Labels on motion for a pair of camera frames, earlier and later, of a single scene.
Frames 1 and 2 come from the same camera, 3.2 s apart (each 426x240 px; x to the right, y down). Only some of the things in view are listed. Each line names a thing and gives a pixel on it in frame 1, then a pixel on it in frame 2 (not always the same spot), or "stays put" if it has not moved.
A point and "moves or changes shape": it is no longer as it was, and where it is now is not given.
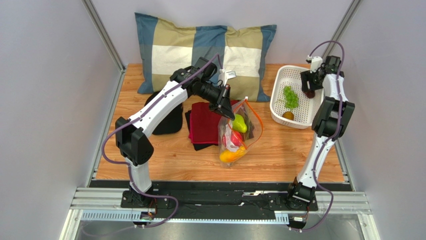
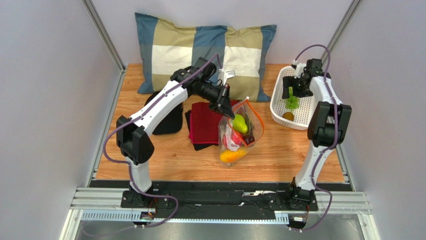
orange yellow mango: (227, 156) stays put
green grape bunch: (291, 98) stays put
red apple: (236, 137) stays put
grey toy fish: (249, 129) stays put
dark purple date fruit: (310, 93) moves or changes shape
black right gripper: (307, 81) to (294, 86)
